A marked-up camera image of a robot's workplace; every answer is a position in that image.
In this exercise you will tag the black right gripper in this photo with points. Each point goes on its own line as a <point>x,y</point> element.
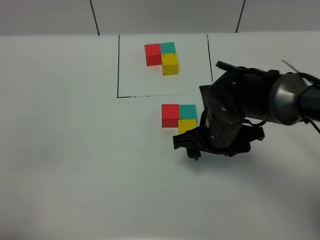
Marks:
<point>214,138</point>

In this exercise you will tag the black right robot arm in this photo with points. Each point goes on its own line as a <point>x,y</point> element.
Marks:
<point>238,104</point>

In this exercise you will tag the yellow template block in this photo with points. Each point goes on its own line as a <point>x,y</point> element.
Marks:
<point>169,64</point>

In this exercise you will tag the teal template block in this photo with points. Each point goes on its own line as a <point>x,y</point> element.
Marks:
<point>167,48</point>

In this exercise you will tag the red template block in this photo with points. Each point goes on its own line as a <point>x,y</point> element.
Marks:
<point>153,54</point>

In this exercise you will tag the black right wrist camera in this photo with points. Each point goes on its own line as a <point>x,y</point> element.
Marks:
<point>207,96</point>

